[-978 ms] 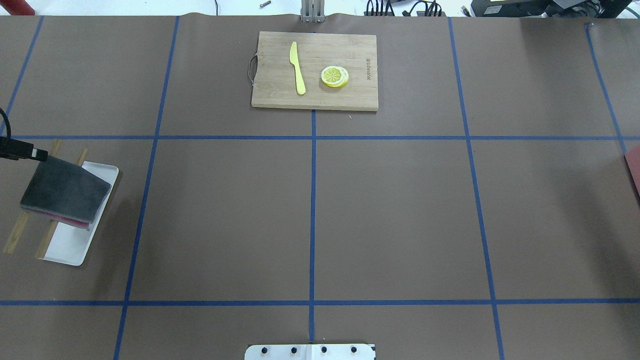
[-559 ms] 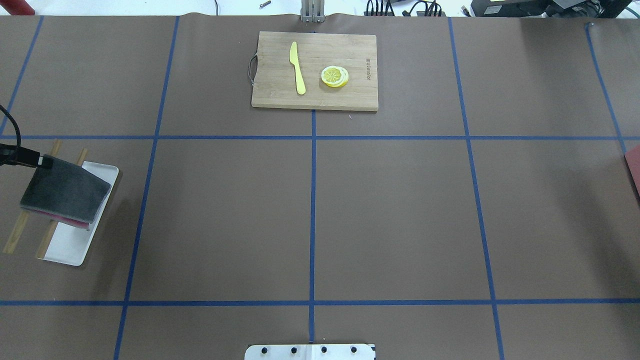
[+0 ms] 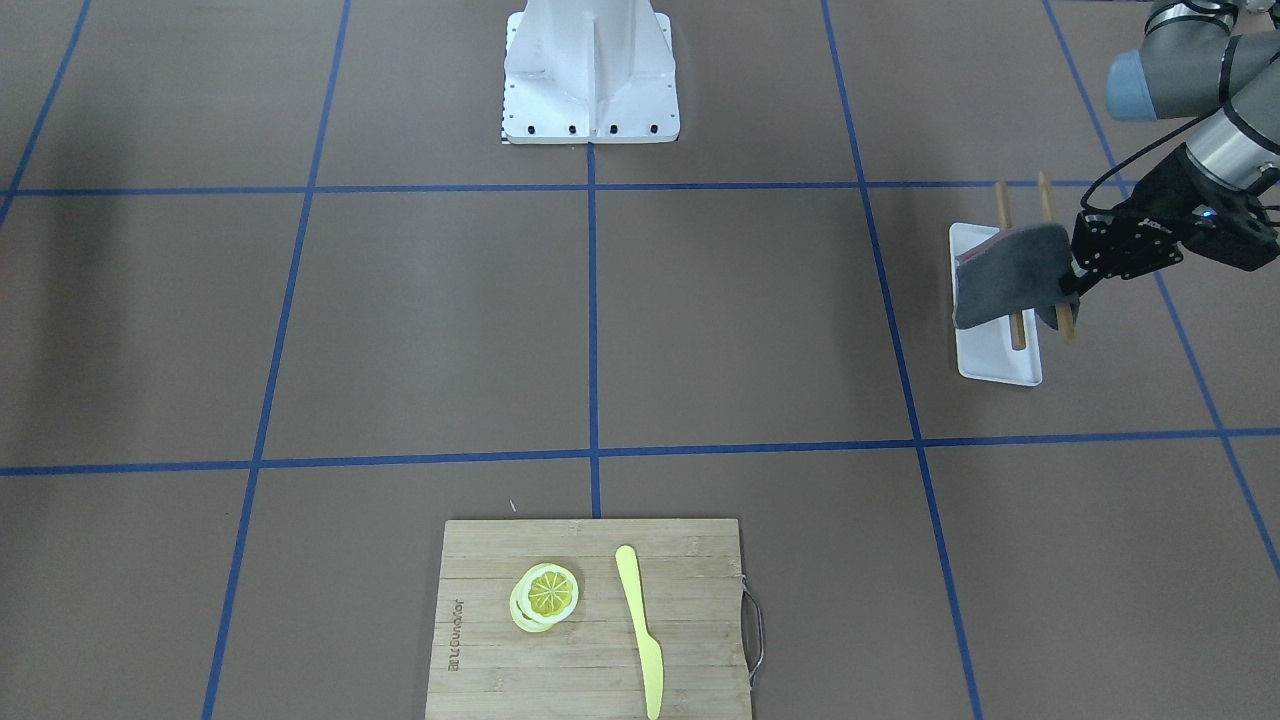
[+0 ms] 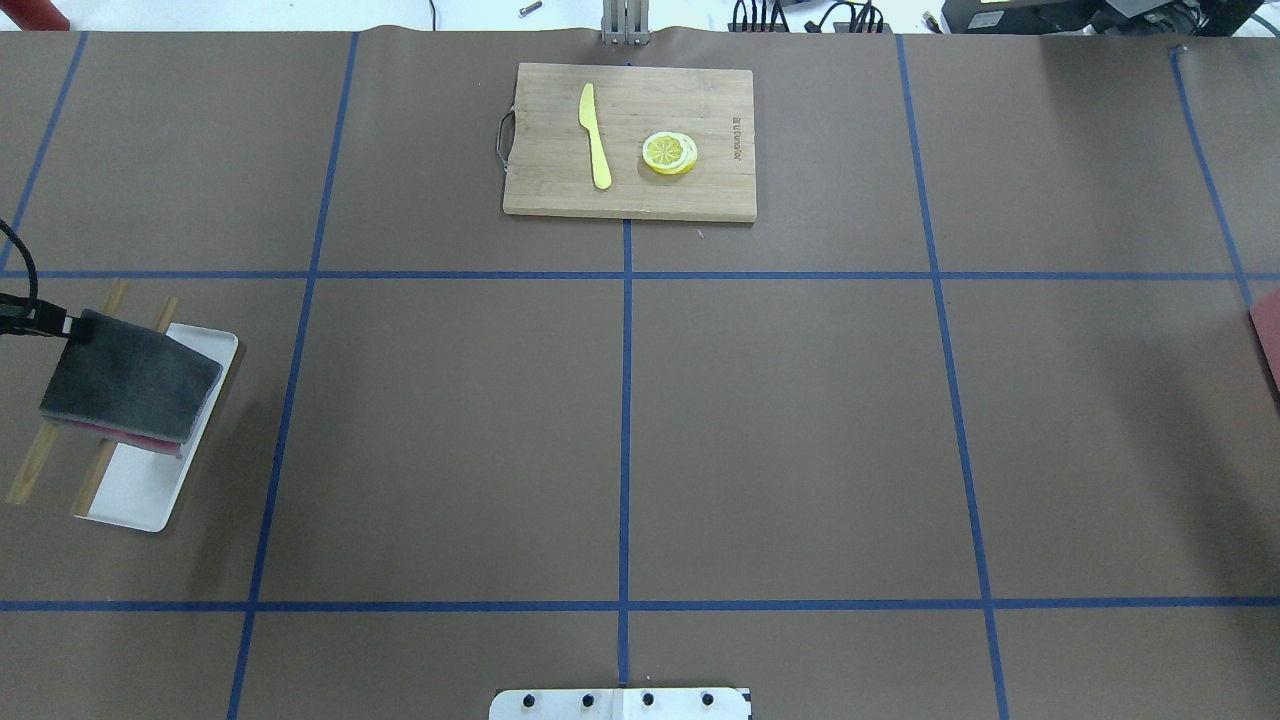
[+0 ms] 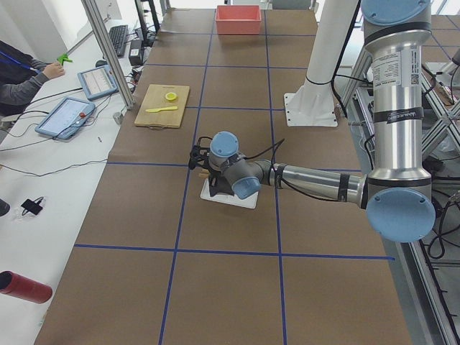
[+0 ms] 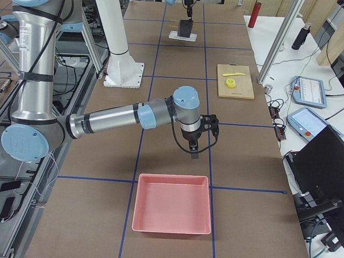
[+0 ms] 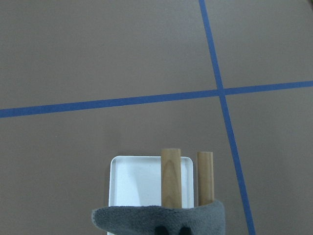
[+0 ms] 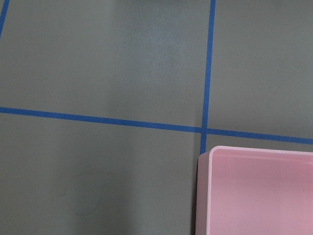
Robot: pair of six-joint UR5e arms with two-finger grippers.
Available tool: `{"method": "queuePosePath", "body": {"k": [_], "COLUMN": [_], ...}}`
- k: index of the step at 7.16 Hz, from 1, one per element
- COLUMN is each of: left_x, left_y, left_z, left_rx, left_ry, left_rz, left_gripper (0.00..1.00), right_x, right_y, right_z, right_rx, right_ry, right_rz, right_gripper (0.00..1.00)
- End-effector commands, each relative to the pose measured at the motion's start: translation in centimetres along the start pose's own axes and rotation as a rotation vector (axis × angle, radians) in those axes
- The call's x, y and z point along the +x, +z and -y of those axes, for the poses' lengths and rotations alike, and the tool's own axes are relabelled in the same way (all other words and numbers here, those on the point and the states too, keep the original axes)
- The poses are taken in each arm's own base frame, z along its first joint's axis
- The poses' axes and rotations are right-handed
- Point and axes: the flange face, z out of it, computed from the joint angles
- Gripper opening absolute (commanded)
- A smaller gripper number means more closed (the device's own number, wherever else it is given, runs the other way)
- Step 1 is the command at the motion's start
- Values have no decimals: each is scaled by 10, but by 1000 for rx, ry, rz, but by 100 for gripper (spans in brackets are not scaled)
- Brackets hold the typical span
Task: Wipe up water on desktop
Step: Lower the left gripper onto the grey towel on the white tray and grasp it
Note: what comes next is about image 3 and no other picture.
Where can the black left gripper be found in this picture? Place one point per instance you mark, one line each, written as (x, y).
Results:
(1163, 192)

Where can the grey wiping cloth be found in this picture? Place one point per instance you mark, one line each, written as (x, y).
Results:
(1013, 271)

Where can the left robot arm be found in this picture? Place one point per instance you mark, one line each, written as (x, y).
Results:
(1192, 65)

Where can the wooden towel rack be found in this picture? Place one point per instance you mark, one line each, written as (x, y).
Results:
(1016, 325)

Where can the white rectangular tray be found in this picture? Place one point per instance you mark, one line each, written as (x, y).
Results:
(985, 352)

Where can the yellow plastic knife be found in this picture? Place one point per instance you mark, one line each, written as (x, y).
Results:
(652, 665)

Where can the yellow lemon slice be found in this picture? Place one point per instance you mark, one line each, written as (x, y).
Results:
(543, 597)

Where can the bamboo cutting board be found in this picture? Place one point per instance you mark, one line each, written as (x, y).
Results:
(588, 666)

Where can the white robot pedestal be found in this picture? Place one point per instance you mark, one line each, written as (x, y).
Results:
(589, 72)

